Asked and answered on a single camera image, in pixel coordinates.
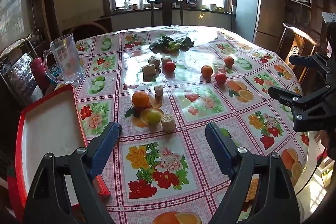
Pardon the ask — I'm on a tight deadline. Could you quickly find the red tray with white inside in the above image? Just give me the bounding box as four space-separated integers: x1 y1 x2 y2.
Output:
16 84 111 214

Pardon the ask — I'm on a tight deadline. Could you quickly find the blue packet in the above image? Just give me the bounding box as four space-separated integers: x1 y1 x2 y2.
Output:
49 66 63 77

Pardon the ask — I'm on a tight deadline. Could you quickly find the red thermos bottle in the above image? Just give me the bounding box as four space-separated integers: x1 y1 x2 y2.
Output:
29 56 51 91

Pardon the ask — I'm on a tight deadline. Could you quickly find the dark green leafy vegetable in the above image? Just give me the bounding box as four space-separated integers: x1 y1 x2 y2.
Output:
149 35 195 53

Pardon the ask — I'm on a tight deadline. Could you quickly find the wooden chair with curved top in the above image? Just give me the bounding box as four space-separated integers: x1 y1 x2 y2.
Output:
0 34 45 107

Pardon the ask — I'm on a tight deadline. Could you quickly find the green citrus fruit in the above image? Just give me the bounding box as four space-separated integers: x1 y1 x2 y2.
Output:
146 110 161 125

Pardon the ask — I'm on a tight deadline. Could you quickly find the carved wooden chair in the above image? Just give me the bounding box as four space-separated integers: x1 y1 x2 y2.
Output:
275 22 321 95

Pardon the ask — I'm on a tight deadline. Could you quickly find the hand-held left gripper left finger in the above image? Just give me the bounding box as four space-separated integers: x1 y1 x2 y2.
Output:
23 122 123 224

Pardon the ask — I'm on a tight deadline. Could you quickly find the silver quilted chair cover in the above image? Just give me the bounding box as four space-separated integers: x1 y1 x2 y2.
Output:
7 53 40 99

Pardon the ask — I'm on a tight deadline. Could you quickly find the grey refrigerator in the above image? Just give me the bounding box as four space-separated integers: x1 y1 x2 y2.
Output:
234 0 286 44

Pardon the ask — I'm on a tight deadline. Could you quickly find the clear glass mug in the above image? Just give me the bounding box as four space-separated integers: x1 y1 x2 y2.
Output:
42 33 86 84

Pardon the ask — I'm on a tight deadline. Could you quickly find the dark wooden chair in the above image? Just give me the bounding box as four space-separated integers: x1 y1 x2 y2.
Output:
147 0 186 26

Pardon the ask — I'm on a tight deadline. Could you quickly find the floral plastic tablecloth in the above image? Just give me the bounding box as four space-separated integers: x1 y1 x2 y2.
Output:
51 25 311 224

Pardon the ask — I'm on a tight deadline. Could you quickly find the large orange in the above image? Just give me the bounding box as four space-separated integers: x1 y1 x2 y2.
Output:
131 91 151 109

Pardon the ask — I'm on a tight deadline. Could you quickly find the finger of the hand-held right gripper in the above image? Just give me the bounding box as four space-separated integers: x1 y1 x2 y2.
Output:
289 53 332 75
268 84 332 132

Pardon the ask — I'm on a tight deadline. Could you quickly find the round wooden chair back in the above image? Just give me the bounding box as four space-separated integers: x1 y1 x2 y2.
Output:
62 22 108 37

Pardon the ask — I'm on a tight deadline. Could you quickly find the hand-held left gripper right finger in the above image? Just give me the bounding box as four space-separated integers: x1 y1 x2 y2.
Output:
205 122 298 224

